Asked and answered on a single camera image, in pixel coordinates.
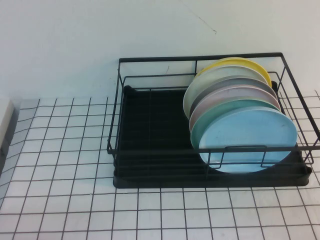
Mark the light blue plate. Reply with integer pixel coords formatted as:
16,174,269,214
198,106,298,175

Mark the white plate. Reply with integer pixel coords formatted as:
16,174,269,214
182,65,269,120

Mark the green plate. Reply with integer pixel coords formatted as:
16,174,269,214
190,98,283,151

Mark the pink plate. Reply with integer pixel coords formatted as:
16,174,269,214
189,85,281,131

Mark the grey plate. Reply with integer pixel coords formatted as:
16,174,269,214
189,77,278,116

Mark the yellow plate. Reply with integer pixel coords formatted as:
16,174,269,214
194,56,273,88

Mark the white grid-patterned tablecloth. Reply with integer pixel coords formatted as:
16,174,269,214
0,89,320,240

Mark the beige grey box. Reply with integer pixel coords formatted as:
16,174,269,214
0,99,21,156

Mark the black wire dish rack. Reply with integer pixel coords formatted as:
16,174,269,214
106,51,320,176

